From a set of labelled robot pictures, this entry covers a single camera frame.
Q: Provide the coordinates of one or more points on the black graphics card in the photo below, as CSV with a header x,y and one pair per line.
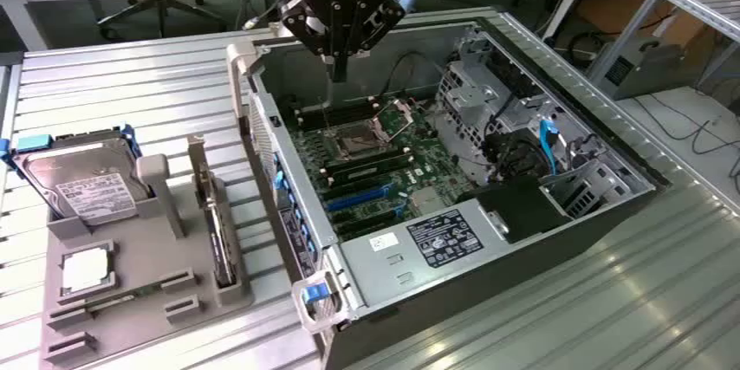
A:
x,y
222,253

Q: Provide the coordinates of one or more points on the black RAM slot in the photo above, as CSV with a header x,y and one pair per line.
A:
x,y
361,160
336,111
365,165
314,118
366,171
312,123
364,177

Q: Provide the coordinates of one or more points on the tall metal disk bay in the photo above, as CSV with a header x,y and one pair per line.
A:
x,y
468,97

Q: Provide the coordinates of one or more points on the metal socket cover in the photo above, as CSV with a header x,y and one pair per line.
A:
x,y
398,121

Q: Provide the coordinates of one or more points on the black office chair base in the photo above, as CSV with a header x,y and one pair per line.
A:
x,y
161,10

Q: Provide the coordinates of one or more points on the CPU socket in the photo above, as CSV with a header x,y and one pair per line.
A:
x,y
352,142

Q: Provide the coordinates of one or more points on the green motherboard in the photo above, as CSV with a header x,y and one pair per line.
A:
x,y
428,166

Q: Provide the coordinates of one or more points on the blue expansion slot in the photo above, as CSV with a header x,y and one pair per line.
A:
x,y
358,198

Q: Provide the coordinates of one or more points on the silver chipset heatsink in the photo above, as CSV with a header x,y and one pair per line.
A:
x,y
430,202

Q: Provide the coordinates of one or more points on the grey computer tower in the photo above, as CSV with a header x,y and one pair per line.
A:
x,y
653,71

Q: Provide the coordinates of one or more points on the black plastic shroud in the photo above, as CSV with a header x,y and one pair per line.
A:
x,y
520,209

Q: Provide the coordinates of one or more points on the low metal disk bay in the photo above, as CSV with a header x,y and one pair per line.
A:
x,y
584,192

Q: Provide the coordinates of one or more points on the silver hard disk drive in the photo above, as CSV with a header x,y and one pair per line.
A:
x,y
80,188

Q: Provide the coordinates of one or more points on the blue plastic disk caddy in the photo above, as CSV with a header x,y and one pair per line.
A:
x,y
33,142

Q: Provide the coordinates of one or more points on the grey power supply unit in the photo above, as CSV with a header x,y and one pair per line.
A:
x,y
393,266

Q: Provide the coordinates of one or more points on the grey parts rack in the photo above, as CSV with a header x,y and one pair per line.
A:
x,y
144,257

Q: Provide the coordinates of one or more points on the blue case latch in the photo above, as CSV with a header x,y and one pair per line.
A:
x,y
313,293

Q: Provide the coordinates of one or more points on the green RAM stick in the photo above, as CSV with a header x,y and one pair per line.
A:
x,y
146,290

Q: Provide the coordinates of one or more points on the silver CPU chip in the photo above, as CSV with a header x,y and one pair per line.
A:
x,y
86,270

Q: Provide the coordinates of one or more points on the open grey PC case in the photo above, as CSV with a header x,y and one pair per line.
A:
x,y
462,322

